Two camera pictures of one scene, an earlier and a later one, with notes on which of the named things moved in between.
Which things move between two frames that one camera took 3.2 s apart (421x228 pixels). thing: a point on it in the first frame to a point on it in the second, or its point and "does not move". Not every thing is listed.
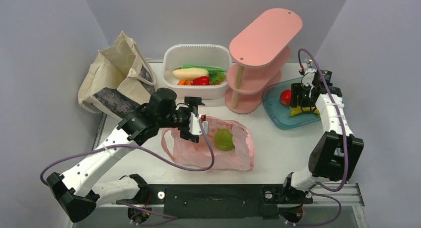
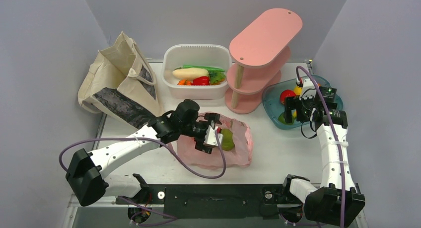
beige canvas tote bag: (120, 80) does not move
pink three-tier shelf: (258, 55) does not move
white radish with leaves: (216, 77) does not move
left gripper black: (193, 105) to (210, 119)
